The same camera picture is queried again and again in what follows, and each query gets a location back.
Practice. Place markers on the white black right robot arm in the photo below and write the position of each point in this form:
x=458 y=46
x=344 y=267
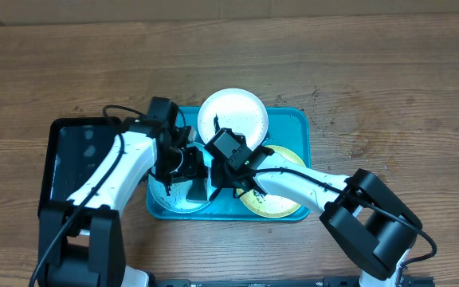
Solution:
x=372 y=226

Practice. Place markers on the white round plate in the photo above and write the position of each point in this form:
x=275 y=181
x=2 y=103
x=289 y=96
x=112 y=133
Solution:
x=237 y=109

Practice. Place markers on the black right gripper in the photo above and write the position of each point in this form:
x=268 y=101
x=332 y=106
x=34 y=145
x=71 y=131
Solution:
x=221 y=179

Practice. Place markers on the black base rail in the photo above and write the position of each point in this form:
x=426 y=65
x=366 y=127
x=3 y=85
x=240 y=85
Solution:
x=338 y=281

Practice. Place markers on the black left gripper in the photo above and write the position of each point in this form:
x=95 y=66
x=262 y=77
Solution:
x=194 y=168

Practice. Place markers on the black water tray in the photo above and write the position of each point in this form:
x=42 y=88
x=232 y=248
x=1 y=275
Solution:
x=76 y=148

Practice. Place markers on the yellow green round plate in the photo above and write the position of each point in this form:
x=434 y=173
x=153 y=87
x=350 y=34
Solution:
x=271 y=206

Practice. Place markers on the light blue round plate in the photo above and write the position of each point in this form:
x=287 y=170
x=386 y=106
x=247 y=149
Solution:
x=176 y=200

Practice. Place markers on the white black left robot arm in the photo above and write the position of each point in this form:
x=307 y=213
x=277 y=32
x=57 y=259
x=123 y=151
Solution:
x=80 y=240

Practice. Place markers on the blue plastic tray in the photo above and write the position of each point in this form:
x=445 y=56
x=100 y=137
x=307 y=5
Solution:
x=288 y=127

